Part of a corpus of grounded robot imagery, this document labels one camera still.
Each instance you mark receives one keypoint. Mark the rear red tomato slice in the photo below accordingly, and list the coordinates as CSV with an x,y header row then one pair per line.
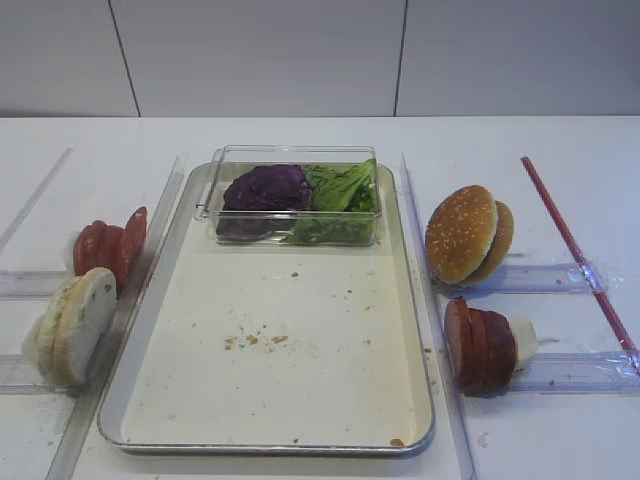
x,y
84,251

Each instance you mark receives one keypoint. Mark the rear brown meat patty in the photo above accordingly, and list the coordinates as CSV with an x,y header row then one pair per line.
x,y
503,355

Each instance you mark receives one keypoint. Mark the red plastic strip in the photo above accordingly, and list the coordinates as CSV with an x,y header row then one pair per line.
x,y
580,255

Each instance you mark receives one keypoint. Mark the long clear rail left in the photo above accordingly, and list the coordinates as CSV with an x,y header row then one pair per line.
x,y
88,398

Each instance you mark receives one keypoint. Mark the clear rail under tomatoes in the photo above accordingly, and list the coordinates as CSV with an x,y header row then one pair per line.
x,y
24,285

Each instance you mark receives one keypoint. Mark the middle brown meat patty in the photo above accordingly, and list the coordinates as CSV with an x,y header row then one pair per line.
x,y
483,340

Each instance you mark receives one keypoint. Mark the green lettuce leaves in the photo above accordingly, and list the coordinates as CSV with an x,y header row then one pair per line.
x,y
344,206

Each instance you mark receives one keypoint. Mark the clear strip far left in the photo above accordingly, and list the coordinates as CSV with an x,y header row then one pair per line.
x,y
32,200

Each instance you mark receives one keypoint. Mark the white pusher block right lower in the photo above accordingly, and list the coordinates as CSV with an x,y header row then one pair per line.
x,y
526,341

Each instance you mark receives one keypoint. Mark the clear rail under buns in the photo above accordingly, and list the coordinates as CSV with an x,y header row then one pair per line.
x,y
560,278

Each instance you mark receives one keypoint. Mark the clear rail under bread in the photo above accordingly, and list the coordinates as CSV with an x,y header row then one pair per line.
x,y
19,377

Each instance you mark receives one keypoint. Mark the purple cabbage leaf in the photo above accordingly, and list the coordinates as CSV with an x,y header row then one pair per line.
x,y
264,188

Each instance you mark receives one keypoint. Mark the sesame top burger bun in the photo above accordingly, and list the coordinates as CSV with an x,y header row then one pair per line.
x,y
460,233

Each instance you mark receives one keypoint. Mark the long clear rail right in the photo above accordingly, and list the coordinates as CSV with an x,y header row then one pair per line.
x,y
440,351

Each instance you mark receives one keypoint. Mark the long clear rail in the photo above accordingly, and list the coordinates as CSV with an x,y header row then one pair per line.
x,y
88,398
440,351

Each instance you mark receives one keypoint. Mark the middle red tomato slice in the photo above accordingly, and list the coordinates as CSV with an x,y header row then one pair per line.
x,y
108,247

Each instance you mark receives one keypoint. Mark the clear rail under patties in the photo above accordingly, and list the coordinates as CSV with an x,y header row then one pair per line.
x,y
573,373

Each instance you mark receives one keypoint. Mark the large metal baking tray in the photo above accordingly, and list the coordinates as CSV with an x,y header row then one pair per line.
x,y
272,349

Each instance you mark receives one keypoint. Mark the clear plastic salad container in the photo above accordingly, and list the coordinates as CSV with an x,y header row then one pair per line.
x,y
233,161

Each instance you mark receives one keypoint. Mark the brown bottom burger bun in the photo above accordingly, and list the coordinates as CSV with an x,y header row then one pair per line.
x,y
501,243

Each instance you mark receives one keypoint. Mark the rear white bread slice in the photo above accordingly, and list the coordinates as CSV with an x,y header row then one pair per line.
x,y
46,333

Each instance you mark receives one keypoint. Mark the white bread slice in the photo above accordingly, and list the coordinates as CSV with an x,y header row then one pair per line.
x,y
46,333
88,311

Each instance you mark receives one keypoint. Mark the front white bread slice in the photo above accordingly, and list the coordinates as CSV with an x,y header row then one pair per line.
x,y
88,311

